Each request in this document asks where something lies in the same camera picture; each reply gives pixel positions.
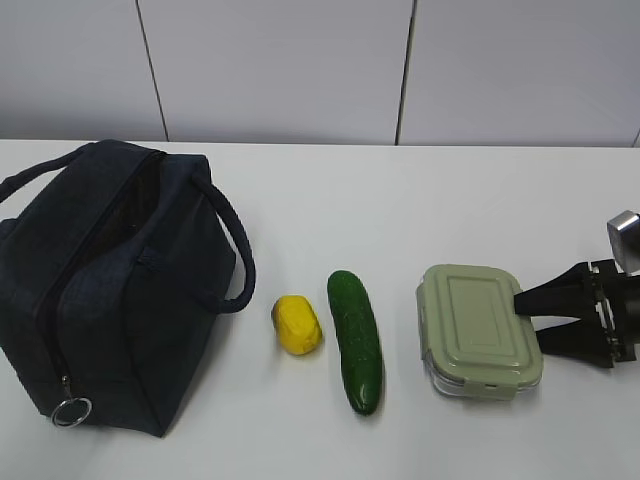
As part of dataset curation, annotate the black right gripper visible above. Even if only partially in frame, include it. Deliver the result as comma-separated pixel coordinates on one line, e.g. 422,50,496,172
514,259,639,368

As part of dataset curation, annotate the green lidded glass lunch box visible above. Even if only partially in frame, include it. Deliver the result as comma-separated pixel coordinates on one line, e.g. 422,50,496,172
416,264,543,400

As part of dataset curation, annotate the green cucumber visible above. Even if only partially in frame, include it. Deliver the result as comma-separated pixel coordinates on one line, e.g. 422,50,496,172
327,270,384,416

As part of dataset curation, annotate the yellow lemon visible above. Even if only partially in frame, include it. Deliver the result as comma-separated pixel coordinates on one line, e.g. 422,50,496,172
271,295,323,356

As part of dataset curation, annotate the navy blue fabric lunch bag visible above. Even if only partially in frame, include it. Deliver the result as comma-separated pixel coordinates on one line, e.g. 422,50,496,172
1,140,256,437

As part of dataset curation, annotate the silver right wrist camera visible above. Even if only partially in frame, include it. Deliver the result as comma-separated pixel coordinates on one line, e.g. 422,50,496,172
606,210,639,275

